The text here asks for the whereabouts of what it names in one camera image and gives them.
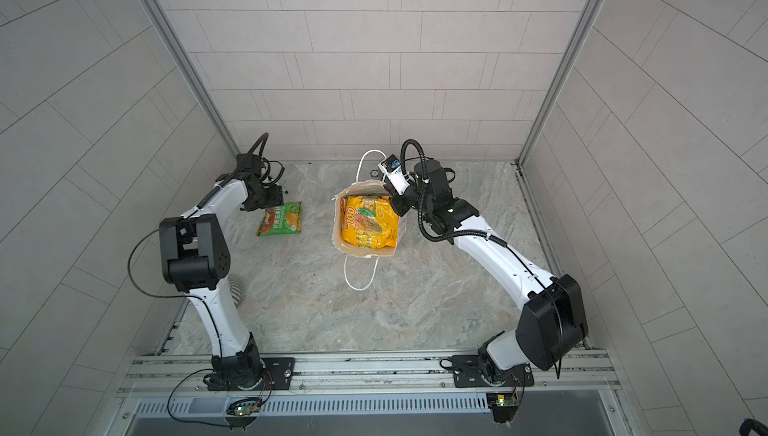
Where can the green corn chips bag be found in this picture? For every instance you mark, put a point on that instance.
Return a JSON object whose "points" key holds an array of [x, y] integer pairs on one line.
{"points": [[282, 220]]}

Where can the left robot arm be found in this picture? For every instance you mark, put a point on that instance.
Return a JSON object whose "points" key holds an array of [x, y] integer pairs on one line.
{"points": [[195, 259]]}

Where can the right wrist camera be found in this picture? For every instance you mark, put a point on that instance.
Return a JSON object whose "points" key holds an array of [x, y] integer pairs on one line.
{"points": [[395, 180]]}

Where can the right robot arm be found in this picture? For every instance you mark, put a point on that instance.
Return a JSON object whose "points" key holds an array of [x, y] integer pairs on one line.
{"points": [[552, 314]]}

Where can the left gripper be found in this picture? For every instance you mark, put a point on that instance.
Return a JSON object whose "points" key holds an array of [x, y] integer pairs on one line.
{"points": [[277, 196]]}

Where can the left circuit board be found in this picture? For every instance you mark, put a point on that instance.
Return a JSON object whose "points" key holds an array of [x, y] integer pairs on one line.
{"points": [[244, 408]]}

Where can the yellow snack bag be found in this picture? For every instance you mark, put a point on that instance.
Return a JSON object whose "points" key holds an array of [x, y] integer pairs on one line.
{"points": [[369, 221]]}

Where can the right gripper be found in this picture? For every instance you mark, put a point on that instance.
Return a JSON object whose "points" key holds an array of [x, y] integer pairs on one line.
{"points": [[400, 206]]}

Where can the right circuit board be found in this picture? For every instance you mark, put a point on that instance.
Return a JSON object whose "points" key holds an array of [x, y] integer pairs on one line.
{"points": [[503, 406]]}

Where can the circuit board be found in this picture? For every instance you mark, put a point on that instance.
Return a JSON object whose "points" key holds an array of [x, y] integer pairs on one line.
{"points": [[503, 406], [244, 408]]}

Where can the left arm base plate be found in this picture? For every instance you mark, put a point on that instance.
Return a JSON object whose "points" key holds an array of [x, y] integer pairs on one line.
{"points": [[269, 373]]}

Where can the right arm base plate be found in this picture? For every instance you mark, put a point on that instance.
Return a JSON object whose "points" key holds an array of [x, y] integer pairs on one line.
{"points": [[468, 371]]}

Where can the aluminium mounting rail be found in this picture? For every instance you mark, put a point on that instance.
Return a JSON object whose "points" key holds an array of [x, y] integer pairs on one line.
{"points": [[363, 373]]}

